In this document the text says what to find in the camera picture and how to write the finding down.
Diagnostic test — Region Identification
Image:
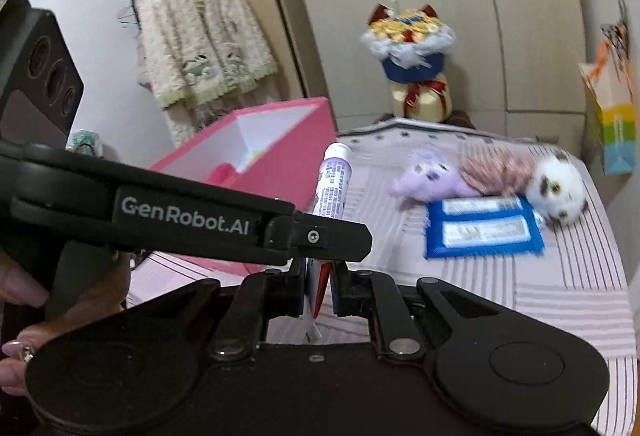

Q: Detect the white purple tube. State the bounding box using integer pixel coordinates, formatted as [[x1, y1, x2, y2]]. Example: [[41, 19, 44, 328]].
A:
[[303, 142, 352, 344]]

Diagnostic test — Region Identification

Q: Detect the purple plush toy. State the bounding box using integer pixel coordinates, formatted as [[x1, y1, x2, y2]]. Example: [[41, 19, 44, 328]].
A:
[[390, 150, 480, 203]]

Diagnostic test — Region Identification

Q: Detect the blue white packet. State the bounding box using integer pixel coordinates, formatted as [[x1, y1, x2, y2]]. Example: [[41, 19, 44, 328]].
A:
[[424, 196, 546, 260]]

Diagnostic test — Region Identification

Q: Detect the floral pink cloth pouch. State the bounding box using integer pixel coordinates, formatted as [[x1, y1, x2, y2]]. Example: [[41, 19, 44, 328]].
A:
[[459, 153, 536, 196]]

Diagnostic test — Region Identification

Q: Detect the white plush cat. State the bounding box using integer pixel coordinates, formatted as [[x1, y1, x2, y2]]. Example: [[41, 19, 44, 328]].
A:
[[524, 152, 588, 226]]

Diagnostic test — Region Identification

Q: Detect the person's left hand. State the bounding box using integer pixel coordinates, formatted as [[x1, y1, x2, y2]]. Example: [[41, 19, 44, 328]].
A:
[[1, 252, 130, 396]]

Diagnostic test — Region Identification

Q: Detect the pink cardboard box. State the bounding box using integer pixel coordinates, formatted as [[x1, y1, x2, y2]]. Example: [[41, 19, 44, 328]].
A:
[[146, 96, 338, 276]]

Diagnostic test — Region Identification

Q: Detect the striped tablecloth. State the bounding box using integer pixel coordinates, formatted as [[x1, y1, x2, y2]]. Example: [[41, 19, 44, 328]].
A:
[[128, 118, 639, 435]]

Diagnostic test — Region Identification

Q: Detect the cream knitted cardigan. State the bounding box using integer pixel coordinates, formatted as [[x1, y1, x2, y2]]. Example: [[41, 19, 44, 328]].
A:
[[136, 0, 278, 109]]

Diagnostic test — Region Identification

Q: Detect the flower bouquet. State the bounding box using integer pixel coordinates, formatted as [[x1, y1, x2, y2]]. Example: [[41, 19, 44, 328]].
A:
[[361, 4, 456, 123]]

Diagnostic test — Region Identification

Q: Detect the colourful paper gift bag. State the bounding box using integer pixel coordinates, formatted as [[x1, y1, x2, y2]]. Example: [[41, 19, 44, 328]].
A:
[[579, 40, 637, 176]]

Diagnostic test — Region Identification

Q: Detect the grey wardrobe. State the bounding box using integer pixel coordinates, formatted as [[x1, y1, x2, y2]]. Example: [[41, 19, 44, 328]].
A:
[[298, 0, 586, 153]]

